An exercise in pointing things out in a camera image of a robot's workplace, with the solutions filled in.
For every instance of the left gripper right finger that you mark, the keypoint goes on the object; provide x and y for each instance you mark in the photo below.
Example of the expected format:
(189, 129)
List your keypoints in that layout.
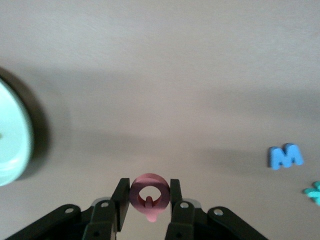
(182, 220)

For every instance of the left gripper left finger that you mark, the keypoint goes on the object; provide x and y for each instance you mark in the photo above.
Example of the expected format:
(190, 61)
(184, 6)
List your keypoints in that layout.
(100, 220)

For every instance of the red uppercase letter Q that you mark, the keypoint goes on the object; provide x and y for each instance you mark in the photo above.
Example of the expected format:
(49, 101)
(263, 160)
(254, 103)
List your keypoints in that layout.
(163, 197)

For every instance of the blue uppercase letter W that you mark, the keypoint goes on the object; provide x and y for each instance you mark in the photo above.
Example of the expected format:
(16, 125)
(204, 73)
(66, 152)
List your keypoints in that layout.
(277, 156)

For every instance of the green plate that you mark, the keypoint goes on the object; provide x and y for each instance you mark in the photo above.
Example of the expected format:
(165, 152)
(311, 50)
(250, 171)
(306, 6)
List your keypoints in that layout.
(12, 140)

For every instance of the teal uppercase letter R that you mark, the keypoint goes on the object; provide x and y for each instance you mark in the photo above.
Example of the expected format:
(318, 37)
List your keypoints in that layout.
(313, 193)

